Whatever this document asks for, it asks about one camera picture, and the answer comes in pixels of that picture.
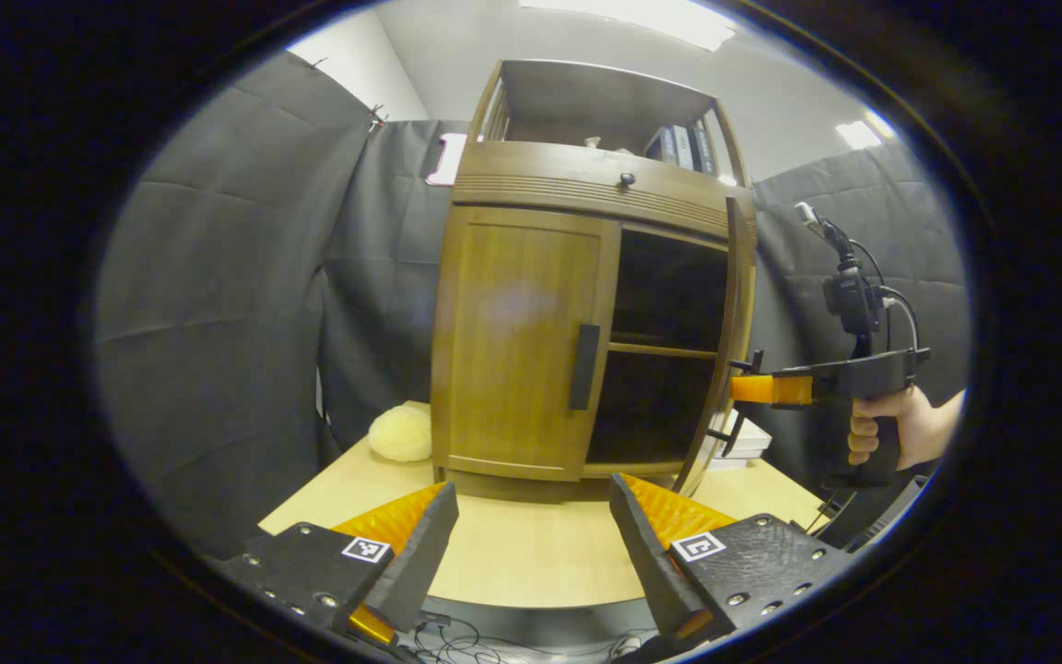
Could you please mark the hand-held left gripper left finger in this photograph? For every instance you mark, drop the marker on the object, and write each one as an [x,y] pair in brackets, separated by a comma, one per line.
[420,563]

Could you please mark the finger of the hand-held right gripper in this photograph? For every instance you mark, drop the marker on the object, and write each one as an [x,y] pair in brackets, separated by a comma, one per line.
[771,389]

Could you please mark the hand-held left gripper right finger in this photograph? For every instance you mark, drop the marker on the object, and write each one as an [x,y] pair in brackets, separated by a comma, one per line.
[655,572]

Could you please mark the wooden shoe cabinet door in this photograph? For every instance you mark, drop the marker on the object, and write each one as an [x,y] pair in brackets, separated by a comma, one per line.
[513,350]
[732,304]

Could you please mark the wooden double-door shoe cabinet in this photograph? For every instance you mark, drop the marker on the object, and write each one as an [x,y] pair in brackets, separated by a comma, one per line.
[586,92]

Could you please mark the wooden cabinet drawer black knob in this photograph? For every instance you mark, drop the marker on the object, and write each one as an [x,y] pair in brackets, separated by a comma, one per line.
[540,180]

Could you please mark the white paper stack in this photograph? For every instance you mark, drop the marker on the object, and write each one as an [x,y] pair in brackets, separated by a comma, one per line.
[752,443]

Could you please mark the cream fluffy plush ball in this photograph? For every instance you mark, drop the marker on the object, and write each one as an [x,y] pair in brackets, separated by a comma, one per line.
[400,433]

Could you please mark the dark slanted bar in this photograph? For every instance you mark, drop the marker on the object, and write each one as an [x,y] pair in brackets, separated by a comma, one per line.
[881,516]

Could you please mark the small ceiling light panel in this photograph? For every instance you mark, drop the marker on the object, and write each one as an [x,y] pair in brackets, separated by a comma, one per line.
[861,132]

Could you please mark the large ceiling light panel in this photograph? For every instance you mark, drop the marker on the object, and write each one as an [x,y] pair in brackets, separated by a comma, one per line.
[642,17]

